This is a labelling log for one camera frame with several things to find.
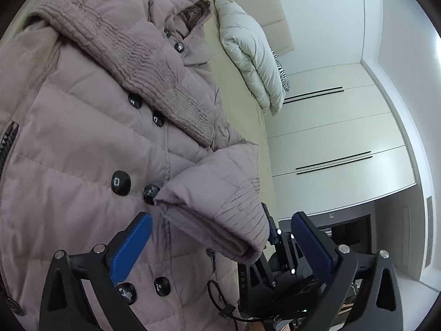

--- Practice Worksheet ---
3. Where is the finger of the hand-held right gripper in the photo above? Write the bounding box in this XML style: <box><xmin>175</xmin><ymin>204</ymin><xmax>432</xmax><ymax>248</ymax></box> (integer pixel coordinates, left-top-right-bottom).
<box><xmin>261</xmin><ymin>203</ymin><xmax>280</xmax><ymax>246</ymax></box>

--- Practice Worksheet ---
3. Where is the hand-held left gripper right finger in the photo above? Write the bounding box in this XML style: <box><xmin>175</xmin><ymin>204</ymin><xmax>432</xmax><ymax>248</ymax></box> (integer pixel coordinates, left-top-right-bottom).
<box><xmin>290</xmin><ymin>211</ymin><xmax>404</xmax><ymax>331</ymax></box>

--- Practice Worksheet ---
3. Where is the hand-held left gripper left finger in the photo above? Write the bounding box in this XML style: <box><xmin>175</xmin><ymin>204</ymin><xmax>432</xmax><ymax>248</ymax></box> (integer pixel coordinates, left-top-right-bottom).
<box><xmin>39</xmin><ymin>211</ymin><xmax>153</xmax><ymax>331</ymax></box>

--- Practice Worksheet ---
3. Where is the mauve puffer jacket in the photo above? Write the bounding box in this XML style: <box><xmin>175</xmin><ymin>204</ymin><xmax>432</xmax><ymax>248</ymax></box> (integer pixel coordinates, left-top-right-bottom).
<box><xmin>0</xmin><ymin>0</ymin><xmax>271</xmax><ymax>331</ymax></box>

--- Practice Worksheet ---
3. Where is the white wardrobe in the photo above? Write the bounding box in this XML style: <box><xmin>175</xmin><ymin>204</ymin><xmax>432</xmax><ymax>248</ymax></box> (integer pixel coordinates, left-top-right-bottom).
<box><xmin>265</xmin><ymin>55</ymin><xmax>419</xmax><ymax>219</ymax></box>

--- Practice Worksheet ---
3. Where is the white air vent grille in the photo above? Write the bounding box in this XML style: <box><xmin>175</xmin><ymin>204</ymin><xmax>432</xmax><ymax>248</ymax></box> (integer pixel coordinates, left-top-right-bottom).
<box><xmin>426</xmin><ymin>196</ymin><xmax>434</xmax><ymax>269</ymax></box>

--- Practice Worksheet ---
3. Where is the bed with cream sheet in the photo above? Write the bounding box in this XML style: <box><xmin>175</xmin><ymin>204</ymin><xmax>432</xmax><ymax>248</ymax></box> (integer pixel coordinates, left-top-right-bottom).
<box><xmin>14</xmin><ymin>0</ymin><xmax>280</xmax><ymax>293</ymax></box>

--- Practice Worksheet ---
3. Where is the zebra striped pillow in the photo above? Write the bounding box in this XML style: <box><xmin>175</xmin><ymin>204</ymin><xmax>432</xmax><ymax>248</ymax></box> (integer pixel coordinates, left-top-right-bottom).
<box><xmin>270</xmin><ymin>48</ymin><xmax>290</xmax><ymax>94</ymax></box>

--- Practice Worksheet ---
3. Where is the white pillow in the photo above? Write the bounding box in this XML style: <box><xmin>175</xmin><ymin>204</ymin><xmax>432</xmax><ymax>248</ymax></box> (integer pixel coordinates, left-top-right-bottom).
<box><xmin>214</xmin><ymin>0</ymin><xmax>286</xmax><ymax>117</ymax></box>

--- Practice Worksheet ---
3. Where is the cream upholstered headboard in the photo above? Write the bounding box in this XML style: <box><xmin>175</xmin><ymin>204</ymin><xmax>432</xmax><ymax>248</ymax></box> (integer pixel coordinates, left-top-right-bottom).
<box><xmin>193</xmin><ymin>0</ymin><xmax>297</xmax><ymax>56</ymax></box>

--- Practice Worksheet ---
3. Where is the black cable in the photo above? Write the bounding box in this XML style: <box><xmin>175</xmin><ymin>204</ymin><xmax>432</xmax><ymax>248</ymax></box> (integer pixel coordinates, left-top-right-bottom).
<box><xmin>206</xmin><ymin>279</ymin><xmax>264</xmax><ymax>324</ymax></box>

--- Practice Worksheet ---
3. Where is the black wardrobe handle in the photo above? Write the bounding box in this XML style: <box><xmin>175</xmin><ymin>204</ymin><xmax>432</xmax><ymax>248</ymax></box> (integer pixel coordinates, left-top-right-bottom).
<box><xmin>284</xmin><ymin>86</ymin><xmax>344</xmax><ymax>99</ymax></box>
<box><xmin>295</xmin><ymin>151</ymin><xmax>372</xmax><ymax>170</ymax></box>
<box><xmin>297</xmin><ymin>155</ymin><xmax>373</xmax><ymax>175</ymax></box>
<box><xmin>283</xmin><ymin>90</ymin><xmax>345</xmax><ymax>105</ymax></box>

